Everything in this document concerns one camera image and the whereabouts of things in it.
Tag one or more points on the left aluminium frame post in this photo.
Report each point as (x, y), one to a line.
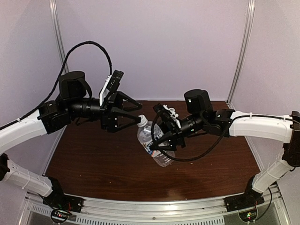
(56, 27)

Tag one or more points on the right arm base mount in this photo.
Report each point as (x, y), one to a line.
(248, 199)

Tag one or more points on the aluminium frame post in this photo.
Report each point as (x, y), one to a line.
(250, 13)
(56, 27)

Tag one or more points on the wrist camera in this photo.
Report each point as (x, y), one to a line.
(174, 115)
(110, 86)

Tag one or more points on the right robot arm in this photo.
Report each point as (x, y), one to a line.
(202, 119)

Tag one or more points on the left circuit board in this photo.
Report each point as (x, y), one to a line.
(59, 216)

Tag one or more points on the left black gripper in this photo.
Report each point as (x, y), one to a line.
(108, 112)

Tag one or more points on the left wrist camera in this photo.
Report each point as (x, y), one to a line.
(110, 86)

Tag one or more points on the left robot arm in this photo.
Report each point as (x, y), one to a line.
(74, 102)

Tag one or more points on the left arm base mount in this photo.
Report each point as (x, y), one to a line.
(59, 200)

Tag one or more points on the circuit board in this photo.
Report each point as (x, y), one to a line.
(59, 216)
(248, 215)

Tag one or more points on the white water bottle cap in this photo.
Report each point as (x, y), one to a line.
(143, 121)

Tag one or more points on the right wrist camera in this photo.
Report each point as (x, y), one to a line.
(174, 115)

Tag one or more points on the right circuit board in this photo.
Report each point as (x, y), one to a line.
(248, 215)

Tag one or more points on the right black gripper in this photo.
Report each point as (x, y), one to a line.
(175, 136)

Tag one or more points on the front aluminium rail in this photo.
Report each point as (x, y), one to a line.
(207, 211)

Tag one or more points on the right aluminium frame post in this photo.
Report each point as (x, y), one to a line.
(250, 13)

